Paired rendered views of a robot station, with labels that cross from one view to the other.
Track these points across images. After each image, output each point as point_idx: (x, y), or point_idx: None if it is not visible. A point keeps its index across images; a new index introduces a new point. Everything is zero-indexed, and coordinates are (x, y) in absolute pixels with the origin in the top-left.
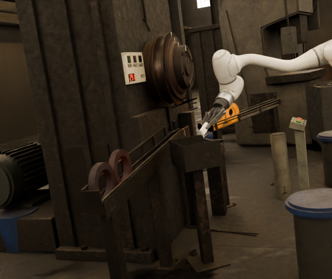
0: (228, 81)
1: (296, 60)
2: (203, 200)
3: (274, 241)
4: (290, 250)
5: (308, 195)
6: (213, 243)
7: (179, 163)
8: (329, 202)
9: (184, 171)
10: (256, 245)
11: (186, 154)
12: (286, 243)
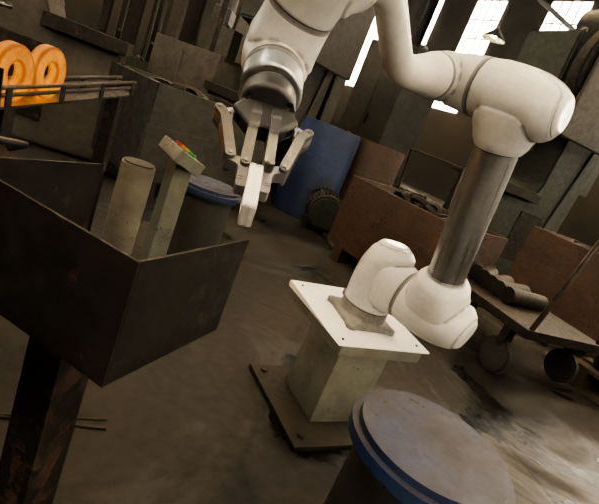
0: (324, 23)
1: (421, 61)
2: (66, 428)
3: (157, 444)
4: (210, 479)
5: (404, 429)
6: None
7: (36, 309)
8: (473, 465)
9: (91, 376)
10: (123, 470)
11: (137, 302)
12: (189, 452)
